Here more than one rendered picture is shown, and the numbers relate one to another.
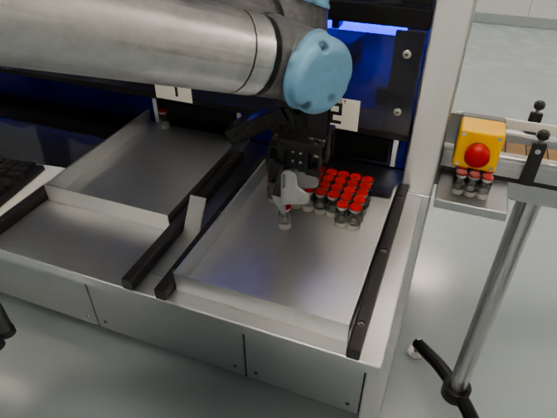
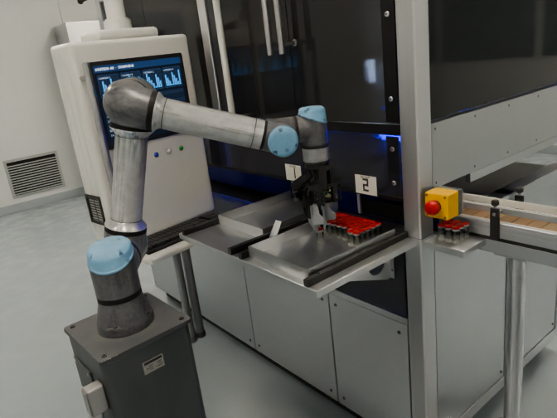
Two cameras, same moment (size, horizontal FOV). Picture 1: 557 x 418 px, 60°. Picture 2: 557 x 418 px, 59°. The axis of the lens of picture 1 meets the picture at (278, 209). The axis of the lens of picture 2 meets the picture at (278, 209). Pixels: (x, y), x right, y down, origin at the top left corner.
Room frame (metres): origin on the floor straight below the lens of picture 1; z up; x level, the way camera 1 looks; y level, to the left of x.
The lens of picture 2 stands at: (-0.59, -0.64, 1.44)
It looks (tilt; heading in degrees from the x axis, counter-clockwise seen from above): 18 degrees down; 32
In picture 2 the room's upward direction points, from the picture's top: 7 degrees counter-clockwise
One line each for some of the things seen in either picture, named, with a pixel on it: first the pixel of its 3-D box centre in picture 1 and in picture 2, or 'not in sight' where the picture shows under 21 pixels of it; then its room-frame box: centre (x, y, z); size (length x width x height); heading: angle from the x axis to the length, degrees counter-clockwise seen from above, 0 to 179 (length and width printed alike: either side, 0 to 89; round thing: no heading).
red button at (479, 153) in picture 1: (477, 154); (433, 207); (0.69, -0.33, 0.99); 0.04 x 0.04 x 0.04; 69
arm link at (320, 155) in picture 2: not in sight; (317, 154); (0.64, -0.03, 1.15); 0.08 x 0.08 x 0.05
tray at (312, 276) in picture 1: (297, 232); (322, 243); (0.61, -0.03, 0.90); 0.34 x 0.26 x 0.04; 159
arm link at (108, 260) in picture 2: not in sight; (113, 265); (0.20, 0.38, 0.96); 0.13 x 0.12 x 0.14; 35
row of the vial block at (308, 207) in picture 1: (314, 200); (342, 231); (0.69, -0.06, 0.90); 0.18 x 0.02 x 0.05; 69
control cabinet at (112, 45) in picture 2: not in sight; (139, 133); (0.84, 0.85, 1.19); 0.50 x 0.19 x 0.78; 166
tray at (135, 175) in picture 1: (157, 160); (278, 211); (0.84, 0.25, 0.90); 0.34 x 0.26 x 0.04; 159
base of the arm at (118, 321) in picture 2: not in sight; (122, 306); (0.20, 0.38, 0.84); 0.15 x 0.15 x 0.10
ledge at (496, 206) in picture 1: (471, 190); (457, 240); (0.77, -0.38, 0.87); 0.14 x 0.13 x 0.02; 159
